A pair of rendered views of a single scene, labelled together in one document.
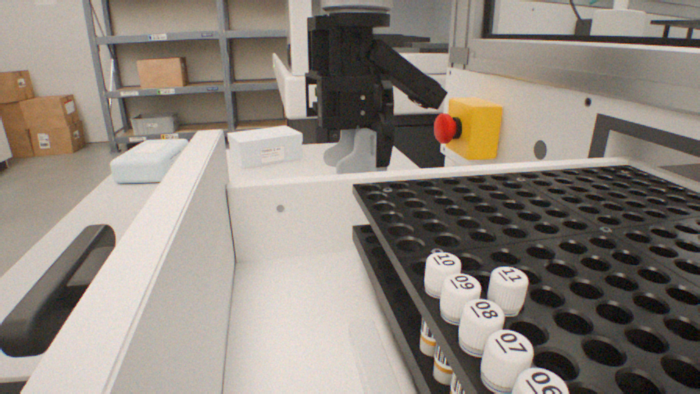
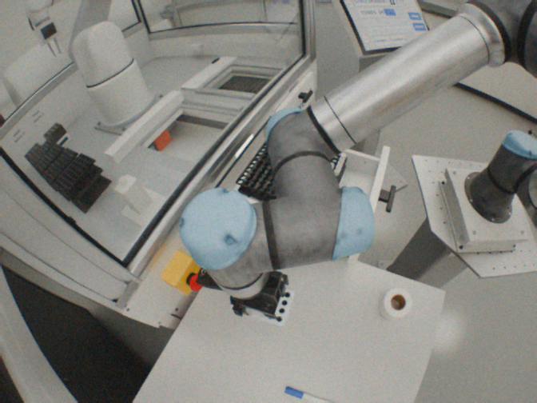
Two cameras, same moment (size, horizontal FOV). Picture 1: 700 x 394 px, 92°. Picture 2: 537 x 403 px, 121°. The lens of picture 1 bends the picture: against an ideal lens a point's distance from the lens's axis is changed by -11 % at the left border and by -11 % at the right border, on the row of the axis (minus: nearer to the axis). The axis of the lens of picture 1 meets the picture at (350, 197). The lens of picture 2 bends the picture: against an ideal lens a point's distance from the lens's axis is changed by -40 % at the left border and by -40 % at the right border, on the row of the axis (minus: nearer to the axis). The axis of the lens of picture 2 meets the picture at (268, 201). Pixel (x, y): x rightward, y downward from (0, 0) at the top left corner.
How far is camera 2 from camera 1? 62 cm
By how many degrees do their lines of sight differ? 93
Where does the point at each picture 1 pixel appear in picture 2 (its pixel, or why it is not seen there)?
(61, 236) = (411, 382)
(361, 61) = not seen: hidden behind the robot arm
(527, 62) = (173, 223)
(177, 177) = (373, 201)
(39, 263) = (418, 354)
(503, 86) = (170, 246)
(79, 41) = not seen: outside the picture
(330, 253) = not seen: hidden behind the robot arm
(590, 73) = (204, 185)
